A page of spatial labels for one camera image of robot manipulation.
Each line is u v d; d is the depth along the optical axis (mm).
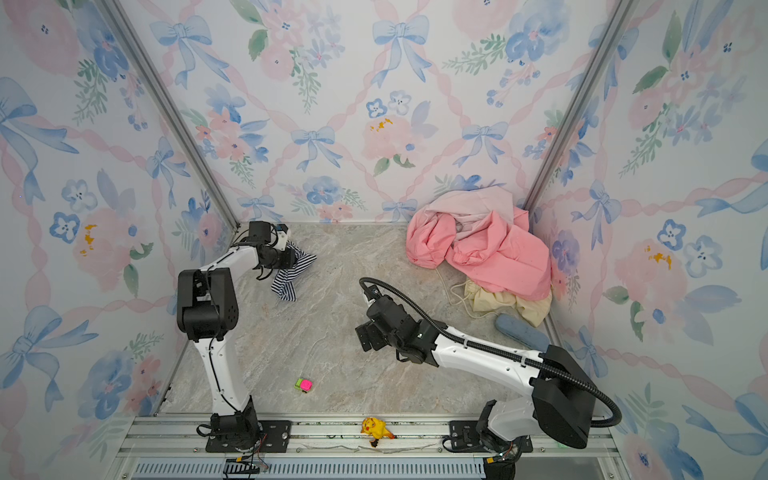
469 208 1074
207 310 585
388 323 600
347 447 733
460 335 532
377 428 719
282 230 968
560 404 406
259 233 843
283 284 972
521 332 892
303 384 799
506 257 930
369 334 702
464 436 734
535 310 941
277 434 747
